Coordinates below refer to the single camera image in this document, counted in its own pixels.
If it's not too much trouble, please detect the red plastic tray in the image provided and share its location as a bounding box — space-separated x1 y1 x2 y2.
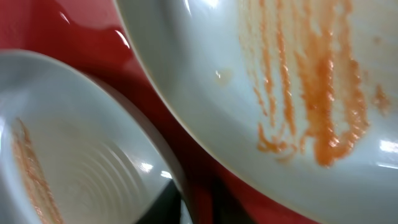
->
1 0 308 223

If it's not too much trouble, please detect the white plate with sauce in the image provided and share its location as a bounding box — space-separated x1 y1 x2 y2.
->
116 0 397 223

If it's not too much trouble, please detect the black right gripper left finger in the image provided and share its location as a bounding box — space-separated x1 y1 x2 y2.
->
136 181 182 224

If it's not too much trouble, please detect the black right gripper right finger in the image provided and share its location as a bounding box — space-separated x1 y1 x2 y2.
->
211 179 255 224

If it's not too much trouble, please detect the small white plate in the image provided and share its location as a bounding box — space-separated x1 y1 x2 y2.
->
1 50 195 223

